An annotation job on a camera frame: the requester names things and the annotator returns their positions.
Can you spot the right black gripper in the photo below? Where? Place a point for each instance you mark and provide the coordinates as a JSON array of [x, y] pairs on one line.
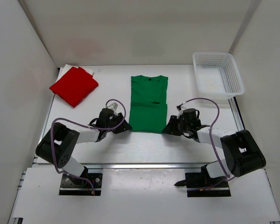
[[172, 129]]

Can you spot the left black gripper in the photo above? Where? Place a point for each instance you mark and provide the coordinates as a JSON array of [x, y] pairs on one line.
[[125, 126]]

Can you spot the green t shirt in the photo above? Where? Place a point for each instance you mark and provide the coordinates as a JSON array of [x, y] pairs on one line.
[[148, 106]]

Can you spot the red t shirt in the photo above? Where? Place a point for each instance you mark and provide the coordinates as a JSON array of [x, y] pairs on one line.
[[75, 85]]

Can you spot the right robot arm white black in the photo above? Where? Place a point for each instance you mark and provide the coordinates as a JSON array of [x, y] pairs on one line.
[[241, 152]]

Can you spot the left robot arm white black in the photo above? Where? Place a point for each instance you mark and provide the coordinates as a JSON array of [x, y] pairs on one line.
[[58, 144]]

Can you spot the white plastic basket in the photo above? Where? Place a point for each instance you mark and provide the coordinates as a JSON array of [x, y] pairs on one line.
[[217, 75]]

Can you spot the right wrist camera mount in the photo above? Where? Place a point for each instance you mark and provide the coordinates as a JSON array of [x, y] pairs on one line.
[[181, 108]]

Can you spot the aluminium table rail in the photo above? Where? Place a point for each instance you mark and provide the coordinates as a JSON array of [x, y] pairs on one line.
[[142, 165]]

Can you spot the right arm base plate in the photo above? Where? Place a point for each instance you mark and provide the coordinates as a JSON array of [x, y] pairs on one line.
[[202, 185]]

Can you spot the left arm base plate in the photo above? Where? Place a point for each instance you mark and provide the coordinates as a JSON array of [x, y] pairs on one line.
[[75, 187]]

